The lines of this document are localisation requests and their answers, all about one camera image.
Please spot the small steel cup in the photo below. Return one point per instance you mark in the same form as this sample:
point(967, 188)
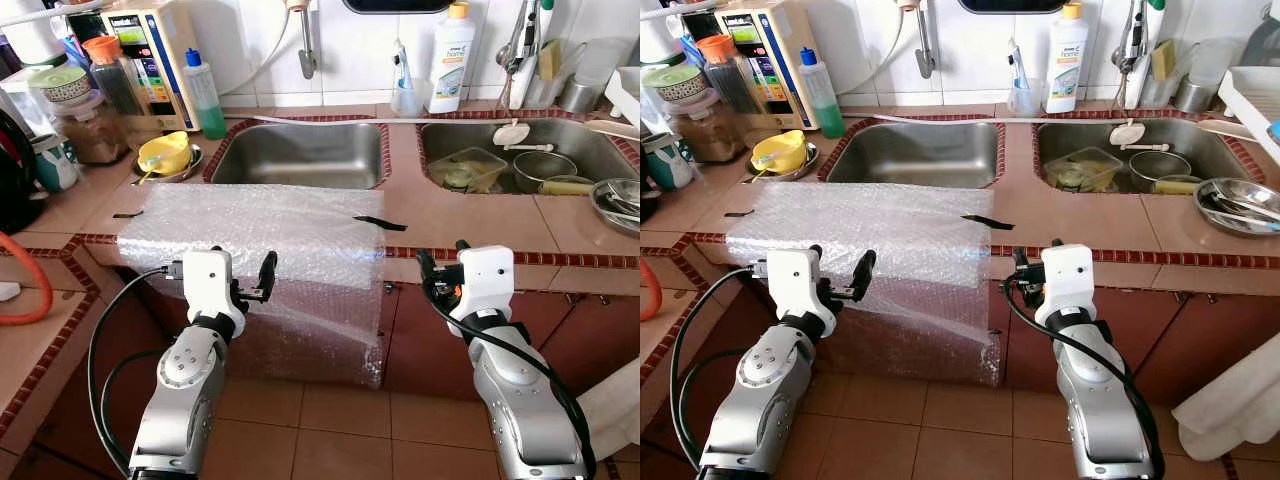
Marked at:
point(578, 97)
point(1193, 97)

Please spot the glass jar orange lid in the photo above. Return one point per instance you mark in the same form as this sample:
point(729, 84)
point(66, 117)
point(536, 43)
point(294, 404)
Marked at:
point(725, 75)
point(110, 75)

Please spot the white dish rack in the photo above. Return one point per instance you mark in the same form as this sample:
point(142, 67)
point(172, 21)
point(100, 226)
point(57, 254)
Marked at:
point(625, 95)
point(1250, 110)

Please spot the white jug green base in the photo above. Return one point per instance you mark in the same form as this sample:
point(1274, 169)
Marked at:
point(30, 35)
point(658, 35)

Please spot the chrome faucet with utensils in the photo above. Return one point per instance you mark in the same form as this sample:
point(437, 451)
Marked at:
point(1138, 50)
point(522, 50)

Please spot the beige water ionizer machine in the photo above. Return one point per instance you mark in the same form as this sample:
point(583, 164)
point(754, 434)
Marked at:
point(775, 60)
point(160, 60)

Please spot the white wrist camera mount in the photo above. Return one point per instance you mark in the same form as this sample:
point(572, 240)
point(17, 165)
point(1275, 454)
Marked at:
point(208, 280)
point(487, 280)
point(795, 285)
point(1065, 282)

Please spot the clear plastic cup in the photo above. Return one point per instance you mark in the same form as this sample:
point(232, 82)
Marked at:
point(406, 102)
point(1022, 102)

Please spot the black wall fixture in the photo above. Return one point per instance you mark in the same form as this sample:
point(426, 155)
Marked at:
point(400, 5)
point(1012, 5)

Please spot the patterned bowl green lid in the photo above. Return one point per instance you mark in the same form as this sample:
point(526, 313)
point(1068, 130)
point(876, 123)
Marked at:
point(672, 82)
point(58, 82)

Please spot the green and white mug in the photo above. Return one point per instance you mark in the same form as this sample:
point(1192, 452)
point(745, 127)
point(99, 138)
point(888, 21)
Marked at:
point(55, 165)
point(668, 165)

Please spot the shiny steel bowl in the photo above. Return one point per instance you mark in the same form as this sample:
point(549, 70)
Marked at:
point(195, 165)
point(810, 163)

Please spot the white toothpaste tube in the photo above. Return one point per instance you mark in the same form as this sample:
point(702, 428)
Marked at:
point(401, 62)
point(1016, 62)

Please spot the green soap bottle blue cap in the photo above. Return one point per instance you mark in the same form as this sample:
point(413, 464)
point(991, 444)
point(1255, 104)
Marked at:
point(207, 110)
point(822, 110)

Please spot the steel pot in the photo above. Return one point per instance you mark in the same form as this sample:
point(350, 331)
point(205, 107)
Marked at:
point(545, 168)
point(1160, 168)

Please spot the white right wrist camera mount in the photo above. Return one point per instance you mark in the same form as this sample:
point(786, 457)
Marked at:
point(487, 280)
point(1065, 282)

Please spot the glass jar pink lid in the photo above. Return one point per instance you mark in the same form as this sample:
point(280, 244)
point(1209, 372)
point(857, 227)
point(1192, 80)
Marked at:
point(92, 135)
point(705, 135)

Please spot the yellow plastic bowl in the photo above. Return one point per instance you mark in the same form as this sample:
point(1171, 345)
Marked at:
point(165, 150)
point(780, 150)

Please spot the brown base cabinet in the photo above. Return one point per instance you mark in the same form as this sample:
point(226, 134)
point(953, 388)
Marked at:
point(1180, 340)
point(440, 350)

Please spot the thin white counter pipe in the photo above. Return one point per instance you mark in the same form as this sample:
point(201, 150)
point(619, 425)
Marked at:
point(1000, 119)

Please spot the white detergent bottle yellow cap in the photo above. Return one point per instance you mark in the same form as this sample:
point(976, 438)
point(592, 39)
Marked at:
point(1066, 65)
point(452, 65)

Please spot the white strainer ladle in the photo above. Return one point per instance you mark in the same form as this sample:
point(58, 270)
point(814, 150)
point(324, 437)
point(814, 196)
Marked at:
point(512, 133)
point(1128, 133)

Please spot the clear bubble wrap sheet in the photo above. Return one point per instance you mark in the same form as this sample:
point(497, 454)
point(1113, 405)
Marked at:
point(250, 230)
point(860, 230)

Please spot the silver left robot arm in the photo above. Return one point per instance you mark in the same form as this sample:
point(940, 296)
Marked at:
point(185, 395)
point(760, 390)

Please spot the yellow sponge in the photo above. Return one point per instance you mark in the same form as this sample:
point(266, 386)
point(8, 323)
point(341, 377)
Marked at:
point(550, 60)
point(1163, 60)

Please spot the clear box white lid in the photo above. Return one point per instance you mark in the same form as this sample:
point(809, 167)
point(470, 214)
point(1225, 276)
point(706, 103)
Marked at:
point(652, 105)
point(25, 105)

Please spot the steel plate with cutlery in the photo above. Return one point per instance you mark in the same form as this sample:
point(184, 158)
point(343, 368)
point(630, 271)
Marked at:
point(615, 205)
point(1235, 208)

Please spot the white plastic box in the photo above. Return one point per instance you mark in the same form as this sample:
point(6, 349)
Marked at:
point(8, 291)

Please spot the yellow item in sink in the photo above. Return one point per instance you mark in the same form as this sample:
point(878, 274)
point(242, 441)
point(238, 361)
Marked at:
point(568, 186)
point(1177, 186)

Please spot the clear plastic food container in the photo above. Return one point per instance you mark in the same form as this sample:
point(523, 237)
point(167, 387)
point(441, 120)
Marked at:
point(465, 170)
point(1082, 170)

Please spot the black kitchen appliance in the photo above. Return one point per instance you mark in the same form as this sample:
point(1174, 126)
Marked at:
point(647, 205)
point(15, 180)

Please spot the grey wall faucet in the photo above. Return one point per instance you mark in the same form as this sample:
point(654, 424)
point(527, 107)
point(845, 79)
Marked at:
point(306, 50)
point(924, 50)

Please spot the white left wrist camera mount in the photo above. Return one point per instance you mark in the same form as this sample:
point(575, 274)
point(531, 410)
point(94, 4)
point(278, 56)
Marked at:
point(208, 280)
point(795, 285)

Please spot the white towel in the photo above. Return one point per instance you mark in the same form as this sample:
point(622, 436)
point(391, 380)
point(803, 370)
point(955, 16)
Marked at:
point(1235, 400)
point(615, 410)

